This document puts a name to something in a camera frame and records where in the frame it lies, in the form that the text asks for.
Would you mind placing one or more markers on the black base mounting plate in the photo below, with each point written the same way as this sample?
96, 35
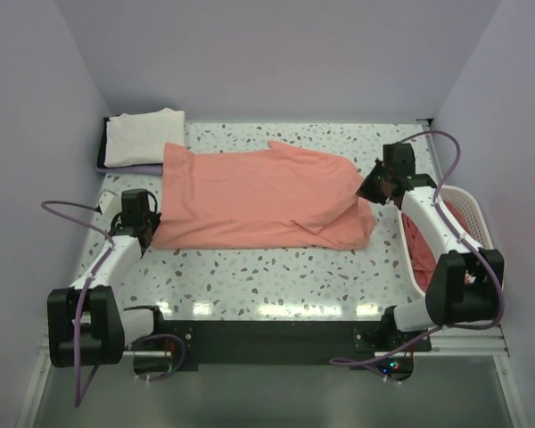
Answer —
285, 343

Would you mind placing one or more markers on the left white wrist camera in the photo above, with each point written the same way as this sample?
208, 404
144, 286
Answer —
109, 204

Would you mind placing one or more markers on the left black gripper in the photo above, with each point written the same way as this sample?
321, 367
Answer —
153, 219

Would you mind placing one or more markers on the white plastic laundry basket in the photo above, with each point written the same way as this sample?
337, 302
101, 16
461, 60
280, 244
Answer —
472, 214

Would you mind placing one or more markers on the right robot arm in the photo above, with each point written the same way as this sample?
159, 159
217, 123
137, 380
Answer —
466, 287

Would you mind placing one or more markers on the salmon pink t-shirt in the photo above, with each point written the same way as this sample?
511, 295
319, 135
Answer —
282, 196

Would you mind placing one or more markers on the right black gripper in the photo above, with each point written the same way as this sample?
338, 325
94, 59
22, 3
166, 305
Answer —
366, 189

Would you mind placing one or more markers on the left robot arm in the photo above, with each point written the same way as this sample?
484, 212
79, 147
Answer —
86, 317

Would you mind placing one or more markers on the folded lavender t-shirt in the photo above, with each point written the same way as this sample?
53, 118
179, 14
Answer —
149, 170

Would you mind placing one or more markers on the dark pink t-shirt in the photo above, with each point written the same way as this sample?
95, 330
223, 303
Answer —
430, 230

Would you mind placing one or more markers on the folded cream t-shirt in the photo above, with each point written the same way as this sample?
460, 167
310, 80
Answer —
140, 139

